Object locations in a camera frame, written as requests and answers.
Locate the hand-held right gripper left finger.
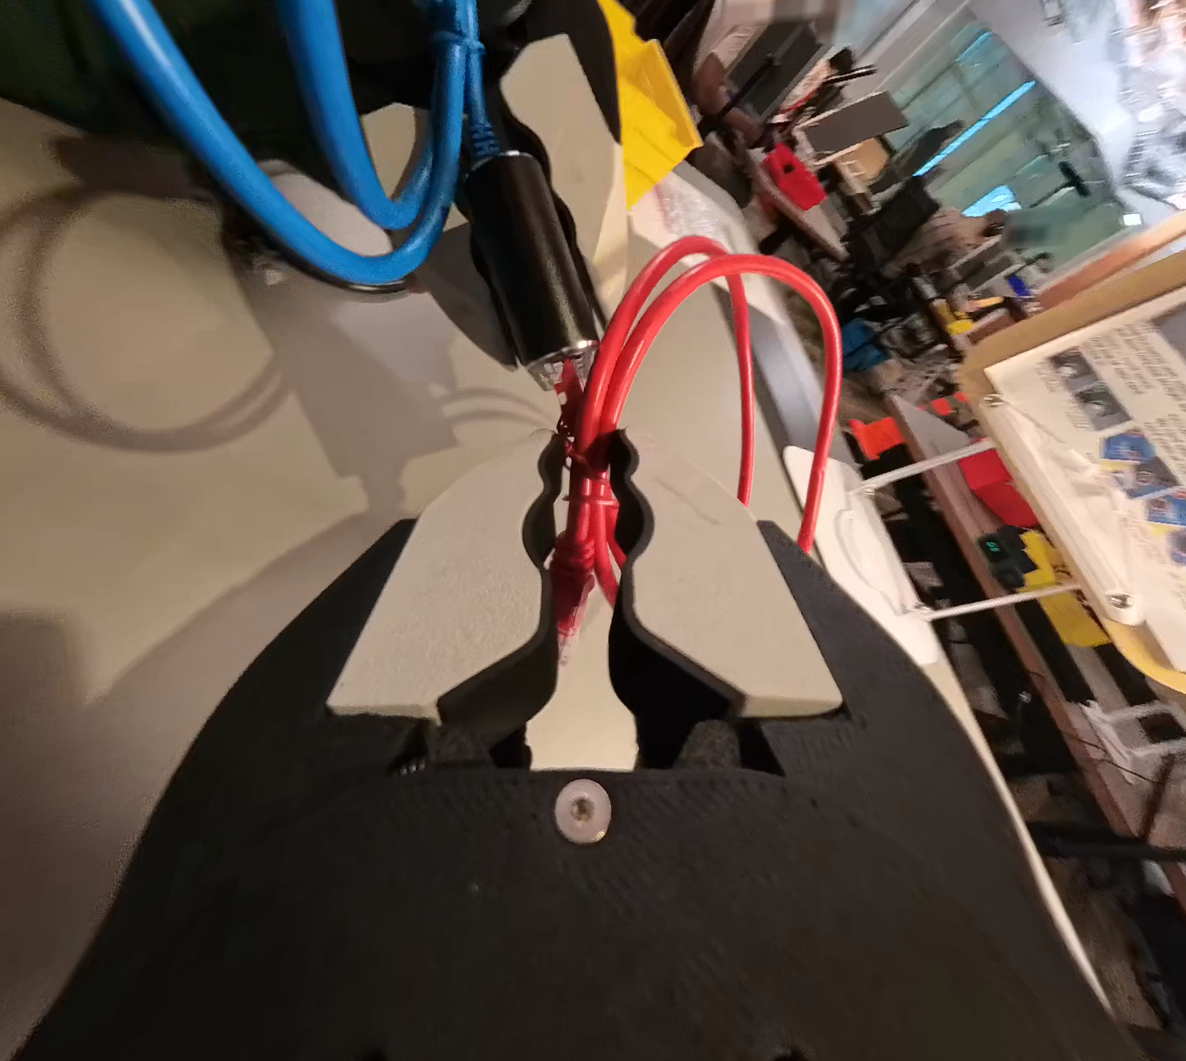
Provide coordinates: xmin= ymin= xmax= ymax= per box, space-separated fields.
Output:
xmin=328 ymin=432 xmax=567 ymax=726

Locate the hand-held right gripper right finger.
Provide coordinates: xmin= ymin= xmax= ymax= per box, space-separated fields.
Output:
xmin=605 ymin=428 xmax=846 ymax=720

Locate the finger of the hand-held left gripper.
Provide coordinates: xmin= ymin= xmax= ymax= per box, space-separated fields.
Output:
xmin=359 ymin=103 xmax=520 ymax=370
xmin=498 ymin=32 xmax=632 ymax=340

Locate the blue ethernet cable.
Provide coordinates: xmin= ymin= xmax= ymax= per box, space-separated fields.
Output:
xmin=7 ymin=0 xmax=509 ymax=290

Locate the black network switch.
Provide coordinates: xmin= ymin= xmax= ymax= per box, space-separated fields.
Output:
xmin=458 ymin=148 xmax=605 ymax=392

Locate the red ethernet cable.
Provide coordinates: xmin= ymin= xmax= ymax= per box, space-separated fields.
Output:
xmin=551 ymin=237 xmax=846 ymax=665

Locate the printed paper sheet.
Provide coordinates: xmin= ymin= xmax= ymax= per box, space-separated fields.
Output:
xmin=647 ymin=174 xmax=748 ymax=247

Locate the white base sign stand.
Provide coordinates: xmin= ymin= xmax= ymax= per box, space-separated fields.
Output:
xmin=783 ymin=440 xmax=1137 ymax=665

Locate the red plastic box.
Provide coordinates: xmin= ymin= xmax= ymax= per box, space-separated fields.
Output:
xmin=960 ymin=448 xmax=1038 ymax=528
xmin=763 ymin=143 xmax=828 ymax=213

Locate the orange floor marker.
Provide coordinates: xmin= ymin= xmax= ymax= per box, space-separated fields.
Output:
xmin=846 ymin=415 xmax=906 ymax=462

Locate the blue storage crate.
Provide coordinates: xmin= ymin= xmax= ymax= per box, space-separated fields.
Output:
xmin=838 ymin=319 xmax=891 ymax=375

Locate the yellow and black device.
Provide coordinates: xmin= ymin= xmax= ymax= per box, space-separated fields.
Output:
xmin=977 ymin=525 xmax=1112 ymax=650

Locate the wooden instruction board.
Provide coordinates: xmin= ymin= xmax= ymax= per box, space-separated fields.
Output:
xmin=957 ymin=276 xmax=1186 ymax=699

